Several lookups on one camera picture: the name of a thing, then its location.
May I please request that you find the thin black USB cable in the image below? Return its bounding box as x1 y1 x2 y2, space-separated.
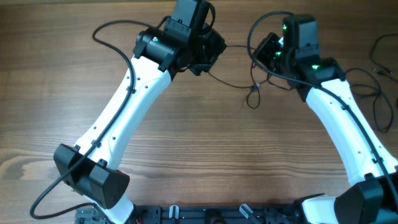
369 32 398 77
206 45 293 110
345 67 395 134

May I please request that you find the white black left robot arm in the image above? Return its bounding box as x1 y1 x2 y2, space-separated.
53 1 226 223

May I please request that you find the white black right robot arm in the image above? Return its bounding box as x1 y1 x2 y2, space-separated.
248 11 397 223

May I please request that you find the thick black camera cable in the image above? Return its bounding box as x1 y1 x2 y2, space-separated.
247 11 398 212

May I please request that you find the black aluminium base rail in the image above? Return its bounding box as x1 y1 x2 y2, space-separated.
76 203 312 224

